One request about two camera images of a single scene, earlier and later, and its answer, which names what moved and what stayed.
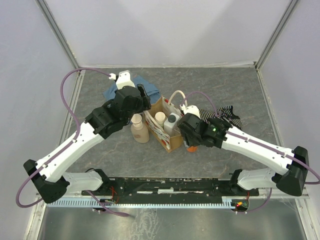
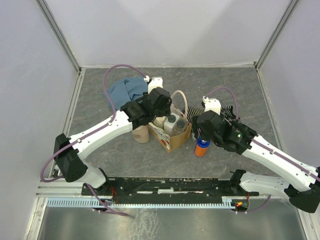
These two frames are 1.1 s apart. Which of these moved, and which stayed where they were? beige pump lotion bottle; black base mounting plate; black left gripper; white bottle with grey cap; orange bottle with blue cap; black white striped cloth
Moved: black left gripper; orange bottle with blue cap
Stayed: black base mounting plate; white bottle with grey cap; beige pump lotion bottle; black white striped cloth
